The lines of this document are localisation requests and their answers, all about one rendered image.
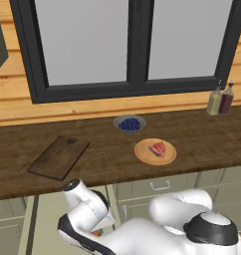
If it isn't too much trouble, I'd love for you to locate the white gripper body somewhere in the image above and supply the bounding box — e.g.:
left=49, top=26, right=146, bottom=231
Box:
left=91, top=212, right=117, bottom=234

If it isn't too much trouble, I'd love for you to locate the wide pale green drawer front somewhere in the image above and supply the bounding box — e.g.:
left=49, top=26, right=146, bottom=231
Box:
left=116, top=172, right=197, bottom=202

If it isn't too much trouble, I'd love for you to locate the orange round plate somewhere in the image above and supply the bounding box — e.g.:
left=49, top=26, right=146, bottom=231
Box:
left=133, top=137, right=177, bottom=166

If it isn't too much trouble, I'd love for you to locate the dark wooden cutting board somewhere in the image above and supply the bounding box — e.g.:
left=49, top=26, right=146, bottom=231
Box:
left=26, top=134, right=91, bottom=181

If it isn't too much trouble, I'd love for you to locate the red raw meat steak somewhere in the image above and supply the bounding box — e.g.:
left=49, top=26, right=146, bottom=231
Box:
left=147, top=140, right=167, bottom=158

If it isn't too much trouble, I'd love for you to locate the narrow pale green drawer front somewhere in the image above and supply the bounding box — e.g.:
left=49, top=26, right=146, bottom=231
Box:
left=195, top=168, right=226, bottom=191

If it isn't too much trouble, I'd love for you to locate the pale green cupboard door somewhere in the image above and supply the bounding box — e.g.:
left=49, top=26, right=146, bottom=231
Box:
left=0, top=223, right=25, bottom=255
left=120, top=198, right=160, bottom=230

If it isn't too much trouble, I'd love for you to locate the grey glass bowl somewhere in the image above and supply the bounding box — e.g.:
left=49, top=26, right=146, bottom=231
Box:
left=113, top=115, right=147, bottom=135

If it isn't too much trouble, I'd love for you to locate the pile of blueberries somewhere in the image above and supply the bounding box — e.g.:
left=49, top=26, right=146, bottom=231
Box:
left=118, top=118, right=141, bottom=131

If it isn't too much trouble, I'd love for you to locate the olive oil bottle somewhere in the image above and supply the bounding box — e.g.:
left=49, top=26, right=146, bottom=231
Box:
left=206, top=79, right=223, bottom=117

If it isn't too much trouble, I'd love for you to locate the dark red vinegar bottle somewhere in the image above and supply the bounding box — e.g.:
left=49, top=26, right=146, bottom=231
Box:
left=219, top=80, right=235, bottom=116

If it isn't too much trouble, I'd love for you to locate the dark framed window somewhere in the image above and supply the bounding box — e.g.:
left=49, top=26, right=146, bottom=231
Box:
left=9, top=0, right=241, bottom=105

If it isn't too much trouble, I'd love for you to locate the silver drawer handle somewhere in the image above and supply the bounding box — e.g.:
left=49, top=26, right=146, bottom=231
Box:
left=148, top=179, right=171, bottom=192

